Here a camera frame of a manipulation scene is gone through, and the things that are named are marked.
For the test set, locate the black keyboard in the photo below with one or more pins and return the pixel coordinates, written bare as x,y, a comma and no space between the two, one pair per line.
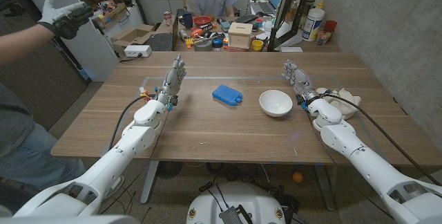
246,18
160,42

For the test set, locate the cream cloth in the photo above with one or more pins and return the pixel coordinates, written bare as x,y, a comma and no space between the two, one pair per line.
348,109

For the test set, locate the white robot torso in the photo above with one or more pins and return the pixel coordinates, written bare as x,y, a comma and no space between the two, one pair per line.
238,196

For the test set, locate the grey tape roll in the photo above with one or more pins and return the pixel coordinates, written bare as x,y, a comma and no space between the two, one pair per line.
203,46

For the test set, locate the white shelf unit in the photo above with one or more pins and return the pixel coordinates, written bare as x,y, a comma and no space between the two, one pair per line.
86,44

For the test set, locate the orange ball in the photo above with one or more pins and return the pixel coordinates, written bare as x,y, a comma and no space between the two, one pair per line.
297,177

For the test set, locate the black teleoperation glove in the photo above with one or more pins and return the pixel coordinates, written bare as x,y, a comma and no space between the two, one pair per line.
65,18

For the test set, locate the black round floor fan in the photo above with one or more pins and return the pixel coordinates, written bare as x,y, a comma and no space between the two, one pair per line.
169,169

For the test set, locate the red cup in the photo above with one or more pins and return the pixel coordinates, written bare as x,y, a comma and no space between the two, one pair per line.
331,25

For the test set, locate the soda can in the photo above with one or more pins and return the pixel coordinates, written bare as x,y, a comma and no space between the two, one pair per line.
168,18

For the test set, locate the red bowl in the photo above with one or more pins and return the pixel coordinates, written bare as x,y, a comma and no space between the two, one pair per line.
202,20

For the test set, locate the yellow cup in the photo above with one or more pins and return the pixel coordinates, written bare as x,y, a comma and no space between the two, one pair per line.
257,45

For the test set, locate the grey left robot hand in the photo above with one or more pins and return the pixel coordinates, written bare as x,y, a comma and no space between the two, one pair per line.
172,80

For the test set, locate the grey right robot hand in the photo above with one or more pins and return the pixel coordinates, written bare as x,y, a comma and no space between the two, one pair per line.
301,82

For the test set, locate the light wooden box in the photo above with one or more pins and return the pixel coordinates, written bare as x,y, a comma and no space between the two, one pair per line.
240,35

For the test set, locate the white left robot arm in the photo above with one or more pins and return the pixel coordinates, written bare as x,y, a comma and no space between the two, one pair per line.
114,161

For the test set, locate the open cardboard box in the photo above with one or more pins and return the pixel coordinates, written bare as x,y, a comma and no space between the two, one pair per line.
133,37

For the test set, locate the black monitor on stand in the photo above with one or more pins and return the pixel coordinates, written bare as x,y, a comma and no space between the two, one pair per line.
288,6

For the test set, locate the bare person forearm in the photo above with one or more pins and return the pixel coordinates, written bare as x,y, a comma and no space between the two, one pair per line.
20,44

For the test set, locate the dark blue mug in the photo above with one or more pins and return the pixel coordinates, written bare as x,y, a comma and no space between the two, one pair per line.
187,20

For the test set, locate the cardboard box with clutter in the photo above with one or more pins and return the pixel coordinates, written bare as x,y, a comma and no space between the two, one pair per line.
112,15

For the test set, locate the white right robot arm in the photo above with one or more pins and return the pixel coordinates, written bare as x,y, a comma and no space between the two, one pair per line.
366,161

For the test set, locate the grey table leg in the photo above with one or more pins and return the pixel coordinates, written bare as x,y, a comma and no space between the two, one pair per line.
149,182
325,187

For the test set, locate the standing person in jeans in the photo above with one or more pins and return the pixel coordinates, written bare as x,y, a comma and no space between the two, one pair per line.
24,148

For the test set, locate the blue plastic case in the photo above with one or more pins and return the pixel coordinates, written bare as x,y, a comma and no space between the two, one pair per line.
226,94

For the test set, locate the white canister blue label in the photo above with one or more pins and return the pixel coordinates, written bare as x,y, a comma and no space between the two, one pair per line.
313,25

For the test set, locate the clear glass cup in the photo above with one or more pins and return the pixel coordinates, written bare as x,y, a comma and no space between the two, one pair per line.
324,37

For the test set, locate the white power box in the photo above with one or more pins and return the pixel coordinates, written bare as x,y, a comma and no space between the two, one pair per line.
137,51

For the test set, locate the white ceramic bowl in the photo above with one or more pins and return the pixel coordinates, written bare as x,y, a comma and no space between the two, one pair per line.
275,103

